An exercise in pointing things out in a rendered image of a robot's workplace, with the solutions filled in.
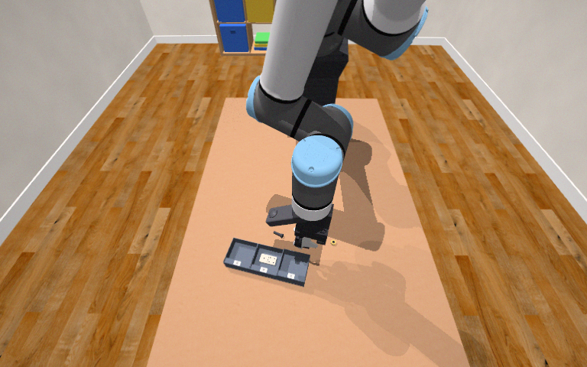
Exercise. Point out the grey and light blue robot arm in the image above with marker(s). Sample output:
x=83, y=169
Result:
x=298, y=31

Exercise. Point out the grey three-compartment bin rack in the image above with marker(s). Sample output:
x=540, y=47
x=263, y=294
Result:
x=290, y=266

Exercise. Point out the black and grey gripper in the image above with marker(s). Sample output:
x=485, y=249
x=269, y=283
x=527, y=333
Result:
x=312, y=229

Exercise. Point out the white domino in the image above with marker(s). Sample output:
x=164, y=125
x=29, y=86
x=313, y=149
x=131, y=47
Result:
x=267, y=259

